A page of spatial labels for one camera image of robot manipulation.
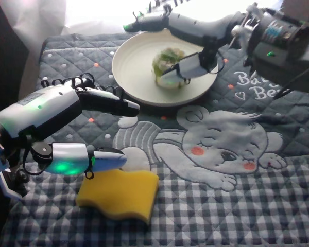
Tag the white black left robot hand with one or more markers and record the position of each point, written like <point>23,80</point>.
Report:
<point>41,110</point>

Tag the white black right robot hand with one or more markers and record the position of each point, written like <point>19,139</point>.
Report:
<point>195,31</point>

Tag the grey quilt with bear print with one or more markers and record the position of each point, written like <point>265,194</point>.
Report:
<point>221,193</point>

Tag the cream round plate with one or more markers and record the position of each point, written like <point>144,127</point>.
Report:
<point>136,77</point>

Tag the green toy cabbage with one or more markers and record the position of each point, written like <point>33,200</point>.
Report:
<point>167,57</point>

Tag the yellow sponge with green pad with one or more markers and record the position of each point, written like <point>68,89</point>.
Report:
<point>123,195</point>

